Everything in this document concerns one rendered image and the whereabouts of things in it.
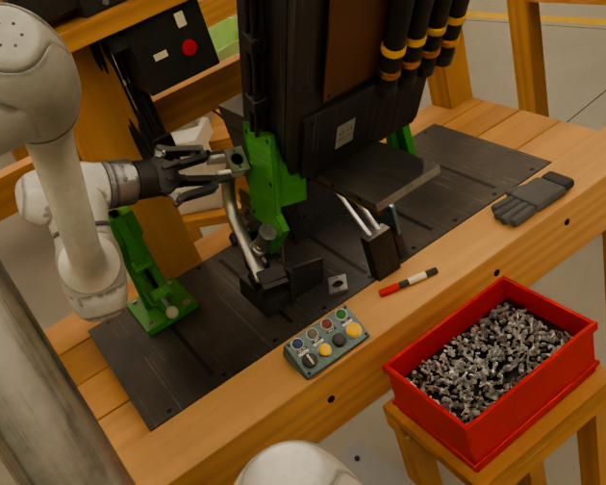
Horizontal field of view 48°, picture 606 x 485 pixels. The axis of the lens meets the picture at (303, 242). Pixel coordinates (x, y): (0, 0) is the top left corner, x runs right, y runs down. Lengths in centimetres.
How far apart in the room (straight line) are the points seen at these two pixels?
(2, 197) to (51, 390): 98
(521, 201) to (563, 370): 46
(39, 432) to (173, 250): 105
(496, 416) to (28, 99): 85
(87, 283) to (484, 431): 70
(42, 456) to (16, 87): 36
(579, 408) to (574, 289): 146
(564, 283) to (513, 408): 160
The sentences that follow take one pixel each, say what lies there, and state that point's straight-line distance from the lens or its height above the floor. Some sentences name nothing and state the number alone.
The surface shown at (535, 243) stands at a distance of 157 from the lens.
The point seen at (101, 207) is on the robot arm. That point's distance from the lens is 128.
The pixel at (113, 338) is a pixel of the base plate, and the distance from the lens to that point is 164.
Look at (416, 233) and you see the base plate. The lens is 159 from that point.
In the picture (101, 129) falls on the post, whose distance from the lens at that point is 160.
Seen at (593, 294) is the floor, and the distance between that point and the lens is 272.
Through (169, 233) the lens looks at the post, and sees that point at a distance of 173.
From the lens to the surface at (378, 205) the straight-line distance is 129.
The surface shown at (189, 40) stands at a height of 142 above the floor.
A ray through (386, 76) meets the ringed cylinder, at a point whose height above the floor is 133.
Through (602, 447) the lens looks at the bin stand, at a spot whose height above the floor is 62.
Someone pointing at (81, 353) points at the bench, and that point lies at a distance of 169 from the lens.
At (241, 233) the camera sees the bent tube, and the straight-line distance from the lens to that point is 149.
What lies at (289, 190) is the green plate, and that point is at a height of 114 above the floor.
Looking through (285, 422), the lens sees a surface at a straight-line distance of 132.
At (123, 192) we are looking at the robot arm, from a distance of 131.
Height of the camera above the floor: 181
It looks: 33 degrees down
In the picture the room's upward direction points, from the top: 19 degrees counter-clockwise
